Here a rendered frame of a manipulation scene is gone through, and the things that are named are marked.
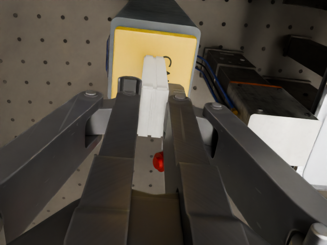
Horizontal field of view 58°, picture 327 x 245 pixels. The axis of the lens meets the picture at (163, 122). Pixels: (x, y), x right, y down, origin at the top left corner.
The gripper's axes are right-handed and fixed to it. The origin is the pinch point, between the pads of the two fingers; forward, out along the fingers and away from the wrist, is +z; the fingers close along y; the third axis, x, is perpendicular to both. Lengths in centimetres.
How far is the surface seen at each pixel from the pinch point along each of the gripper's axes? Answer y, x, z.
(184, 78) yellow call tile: 2.5, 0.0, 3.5
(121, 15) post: -2.8, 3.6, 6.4
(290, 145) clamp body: 18.6, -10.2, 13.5
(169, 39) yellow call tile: 0.9, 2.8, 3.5
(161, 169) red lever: 2.0, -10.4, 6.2
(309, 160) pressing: 26.2, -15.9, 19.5
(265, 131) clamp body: 14.8, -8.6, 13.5
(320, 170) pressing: 28.6, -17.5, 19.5
